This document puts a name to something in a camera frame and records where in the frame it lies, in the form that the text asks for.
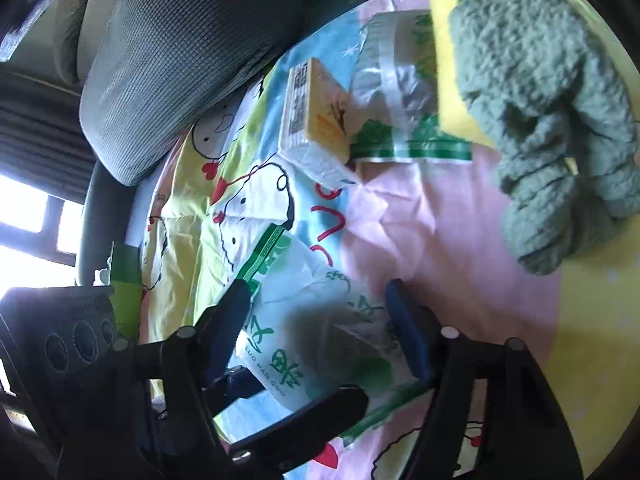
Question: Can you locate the cartoon printed bed sheet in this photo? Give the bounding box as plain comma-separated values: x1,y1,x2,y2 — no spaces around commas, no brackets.
125,0,640,480

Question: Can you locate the yellow white tissue pack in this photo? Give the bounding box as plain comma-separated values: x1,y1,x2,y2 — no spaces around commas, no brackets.
277,57,363,186

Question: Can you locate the grey bed frame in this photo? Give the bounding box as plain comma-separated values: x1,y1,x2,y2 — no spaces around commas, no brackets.
75,162,151,286

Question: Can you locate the green box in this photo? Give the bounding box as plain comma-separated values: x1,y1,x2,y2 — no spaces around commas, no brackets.
92,242,146,341

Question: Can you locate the green knitted cloth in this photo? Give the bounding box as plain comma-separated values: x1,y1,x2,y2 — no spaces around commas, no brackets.
447,0,640,277

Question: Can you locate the beige pillow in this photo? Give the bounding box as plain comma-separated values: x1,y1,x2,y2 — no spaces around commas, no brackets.
50,0,126,86

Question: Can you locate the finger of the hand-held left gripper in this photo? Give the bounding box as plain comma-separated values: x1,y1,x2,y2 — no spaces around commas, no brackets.
212,367,370,463

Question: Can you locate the window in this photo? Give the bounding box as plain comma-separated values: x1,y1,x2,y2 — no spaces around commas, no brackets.
0,172,86,301

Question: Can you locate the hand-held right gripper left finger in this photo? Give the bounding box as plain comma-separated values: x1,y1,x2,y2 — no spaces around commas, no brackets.
59,280,253,480

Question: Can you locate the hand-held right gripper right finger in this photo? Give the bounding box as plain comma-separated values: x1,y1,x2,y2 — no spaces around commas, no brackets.
384,277,586,480

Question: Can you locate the dark striped curtain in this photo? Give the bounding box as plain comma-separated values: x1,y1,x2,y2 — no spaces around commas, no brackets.
0,67,98,206

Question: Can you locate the yellow green sponge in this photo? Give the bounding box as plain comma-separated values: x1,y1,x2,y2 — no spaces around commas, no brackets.
426,0,581,177

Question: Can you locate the grey mesh pillow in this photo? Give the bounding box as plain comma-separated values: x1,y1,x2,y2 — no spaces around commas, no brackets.
79,0,321,187

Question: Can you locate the clear green-printed plastic packet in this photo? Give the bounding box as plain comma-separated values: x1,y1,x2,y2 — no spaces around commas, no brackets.
227,225,431,441
347,10,473,163

